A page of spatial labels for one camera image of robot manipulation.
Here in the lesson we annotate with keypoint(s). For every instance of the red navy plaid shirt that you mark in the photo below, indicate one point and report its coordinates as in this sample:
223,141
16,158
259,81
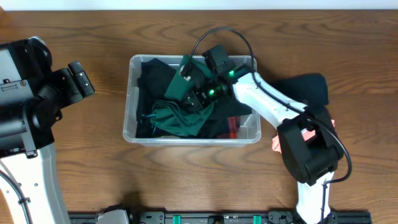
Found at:
233,126

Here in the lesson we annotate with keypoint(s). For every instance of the green garment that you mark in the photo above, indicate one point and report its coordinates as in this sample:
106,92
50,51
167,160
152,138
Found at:
161,88

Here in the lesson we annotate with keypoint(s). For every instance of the pink garment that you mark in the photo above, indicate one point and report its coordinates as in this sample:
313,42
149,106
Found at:
276,143

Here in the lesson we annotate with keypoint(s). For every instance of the black mounting rail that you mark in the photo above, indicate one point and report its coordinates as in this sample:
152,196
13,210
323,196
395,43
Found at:
121,216

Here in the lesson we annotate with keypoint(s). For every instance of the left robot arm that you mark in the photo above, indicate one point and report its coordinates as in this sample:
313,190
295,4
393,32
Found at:
32,99

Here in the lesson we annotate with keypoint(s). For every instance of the black garment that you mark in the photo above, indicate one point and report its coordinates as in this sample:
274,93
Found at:
225,106

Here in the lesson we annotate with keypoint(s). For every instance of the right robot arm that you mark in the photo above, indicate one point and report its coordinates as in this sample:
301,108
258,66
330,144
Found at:
296,107

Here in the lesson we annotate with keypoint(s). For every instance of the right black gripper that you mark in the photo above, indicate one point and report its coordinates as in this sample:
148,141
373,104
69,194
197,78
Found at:
200,99

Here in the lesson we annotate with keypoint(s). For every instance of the dark navy garment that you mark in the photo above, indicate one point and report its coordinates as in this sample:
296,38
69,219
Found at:
310,89

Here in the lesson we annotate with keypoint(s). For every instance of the clear plastic storage container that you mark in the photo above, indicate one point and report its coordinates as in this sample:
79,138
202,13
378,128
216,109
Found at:
249,131

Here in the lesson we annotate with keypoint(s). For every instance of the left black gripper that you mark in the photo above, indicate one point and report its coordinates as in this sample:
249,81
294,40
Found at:
81,78

